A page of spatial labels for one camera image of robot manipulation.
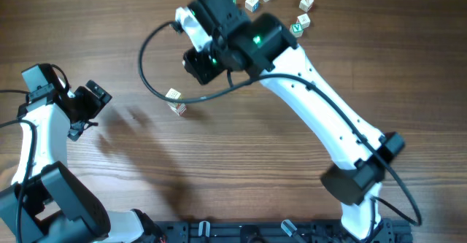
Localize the green V block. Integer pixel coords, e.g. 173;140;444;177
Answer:
290;23;304;38

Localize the white four block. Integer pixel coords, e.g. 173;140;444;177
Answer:
165;88;182;103

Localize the red Q block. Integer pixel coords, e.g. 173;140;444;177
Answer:
169;102;186;113

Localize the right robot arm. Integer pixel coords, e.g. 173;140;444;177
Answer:
175;0;404;239

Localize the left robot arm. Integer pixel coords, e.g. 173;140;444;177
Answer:
1;63;146;242

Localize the white base tower block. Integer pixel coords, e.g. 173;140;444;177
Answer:
176;107;187;116

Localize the white blue-sided block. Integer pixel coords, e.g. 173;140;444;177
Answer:
245;0;260;12

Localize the white red-sided block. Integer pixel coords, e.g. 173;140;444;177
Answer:
296;13;311;29

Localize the white picture block far right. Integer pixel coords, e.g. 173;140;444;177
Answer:
298;0;314;12

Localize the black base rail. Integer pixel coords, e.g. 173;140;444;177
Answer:
138;209;413;243

